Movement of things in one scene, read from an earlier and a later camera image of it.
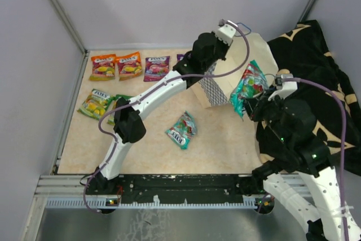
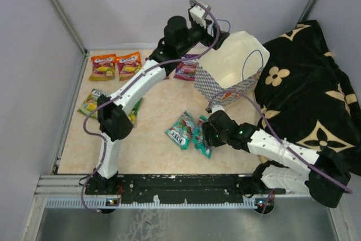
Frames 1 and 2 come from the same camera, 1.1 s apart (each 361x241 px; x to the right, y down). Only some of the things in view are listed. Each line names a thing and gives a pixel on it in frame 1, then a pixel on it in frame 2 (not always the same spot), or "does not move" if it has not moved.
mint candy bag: [252, 82] -> [198, 139]
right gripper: [254, 105] -> [207, 130]
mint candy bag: [183, 130] does not move
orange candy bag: [103, 67] does not move
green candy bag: [96, 105] does not move
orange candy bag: [130, 66] does not move
